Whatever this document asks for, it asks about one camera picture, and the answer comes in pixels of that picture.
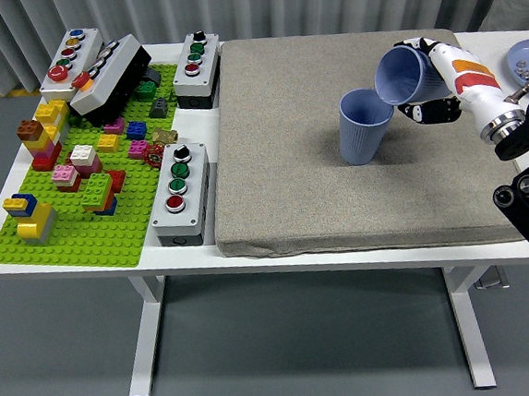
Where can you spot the green toy brick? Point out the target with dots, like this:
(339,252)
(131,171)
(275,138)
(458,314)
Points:
(146,90)

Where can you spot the red toy brick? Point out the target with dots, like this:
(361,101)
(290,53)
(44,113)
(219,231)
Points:
(118,179)

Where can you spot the white table leg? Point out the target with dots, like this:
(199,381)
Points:
(470,328)
(147,338)

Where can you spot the magenta toy brick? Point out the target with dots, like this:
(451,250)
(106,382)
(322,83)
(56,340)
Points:
(114,126)
(138,149)

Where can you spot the grey sloped brick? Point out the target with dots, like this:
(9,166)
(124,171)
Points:
(159,108)

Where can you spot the grey metal bracket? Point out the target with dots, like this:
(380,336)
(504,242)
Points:
(491,278)

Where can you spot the white-pink brick stack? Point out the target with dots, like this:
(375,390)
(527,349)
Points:
(84,157)

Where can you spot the yellow toy brick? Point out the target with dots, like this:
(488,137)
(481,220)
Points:
(107,142)

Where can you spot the green-orange-blue brick stack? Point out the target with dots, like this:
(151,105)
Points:
(98,191)

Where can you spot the red valve handwheel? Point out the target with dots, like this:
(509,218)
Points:
(153,157)

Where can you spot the blue-yellow-grey brick figure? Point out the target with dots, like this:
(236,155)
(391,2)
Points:
(32,220)

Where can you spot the four-button grey control box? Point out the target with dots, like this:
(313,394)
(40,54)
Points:
(179,201)
(198,74)

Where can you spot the green studded baseplate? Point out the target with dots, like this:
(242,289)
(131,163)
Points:
(87,241)

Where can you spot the grey-brown fabric mat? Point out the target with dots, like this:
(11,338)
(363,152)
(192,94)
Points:
(289,159)

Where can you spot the five-button white control box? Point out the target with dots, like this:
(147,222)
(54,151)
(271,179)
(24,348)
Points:
(69,62)

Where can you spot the right white-black robot hand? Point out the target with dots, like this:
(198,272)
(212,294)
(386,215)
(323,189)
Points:
(472,82)

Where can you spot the blue ribbed plastic cup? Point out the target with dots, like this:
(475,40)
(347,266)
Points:
(361,134)
(397,75)

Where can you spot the yellow-white brick tower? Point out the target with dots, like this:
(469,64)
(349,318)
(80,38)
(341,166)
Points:
(51,114)

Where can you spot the tilted white-black button box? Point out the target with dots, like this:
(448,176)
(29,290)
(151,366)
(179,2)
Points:
(110,77)

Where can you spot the pink-red brick stack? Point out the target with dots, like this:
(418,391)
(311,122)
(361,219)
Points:
(65,177)

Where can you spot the brass valve fitting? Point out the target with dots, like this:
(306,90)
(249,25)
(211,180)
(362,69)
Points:
(164,136)

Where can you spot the yellow-black floor tape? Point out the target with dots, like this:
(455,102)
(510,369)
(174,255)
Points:
(5,93)

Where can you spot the brown-yellow-red brick tower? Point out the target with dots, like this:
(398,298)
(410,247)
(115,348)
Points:
(37,143)

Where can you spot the dark grey curved piece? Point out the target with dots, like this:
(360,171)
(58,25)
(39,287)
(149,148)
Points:
(154,76)

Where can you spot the grey pleated curtain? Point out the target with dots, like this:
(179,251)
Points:
(275,2)

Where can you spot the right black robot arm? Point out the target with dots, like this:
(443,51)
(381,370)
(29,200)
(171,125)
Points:
(519,138)

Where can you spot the blue toy brick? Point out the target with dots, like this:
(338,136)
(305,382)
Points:
(136,130)

